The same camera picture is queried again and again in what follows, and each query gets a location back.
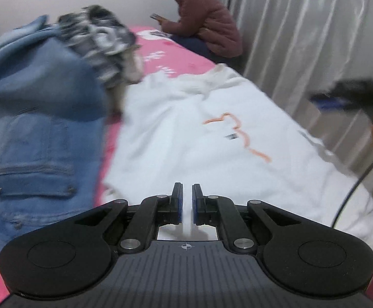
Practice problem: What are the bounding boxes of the white sweatshirt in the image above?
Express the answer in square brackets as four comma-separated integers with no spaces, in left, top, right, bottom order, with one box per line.
[105,64,373,264]

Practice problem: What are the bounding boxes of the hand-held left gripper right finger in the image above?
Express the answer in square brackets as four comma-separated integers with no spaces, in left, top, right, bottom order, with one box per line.
[192,184,302,254]

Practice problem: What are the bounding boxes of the blue denim jeans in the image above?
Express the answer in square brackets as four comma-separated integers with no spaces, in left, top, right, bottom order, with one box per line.
[0,14,110,260]

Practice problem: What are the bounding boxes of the grey plaid shirt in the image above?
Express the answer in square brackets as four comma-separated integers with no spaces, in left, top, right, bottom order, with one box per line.
[58,5,139,89]

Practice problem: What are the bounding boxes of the grey curtain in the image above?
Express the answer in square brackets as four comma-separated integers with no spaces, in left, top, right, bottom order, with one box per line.
[212,0,373,199]

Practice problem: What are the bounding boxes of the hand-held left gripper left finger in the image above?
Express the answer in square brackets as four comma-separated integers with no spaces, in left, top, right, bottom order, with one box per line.
[73,183,184,253]

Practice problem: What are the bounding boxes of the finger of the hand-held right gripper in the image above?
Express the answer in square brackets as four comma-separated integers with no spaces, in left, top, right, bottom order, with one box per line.
[311,90,350,110]

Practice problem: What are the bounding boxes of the pink floral bed blanket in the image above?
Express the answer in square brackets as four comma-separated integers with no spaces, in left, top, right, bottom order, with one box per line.
[0,24,373,308]

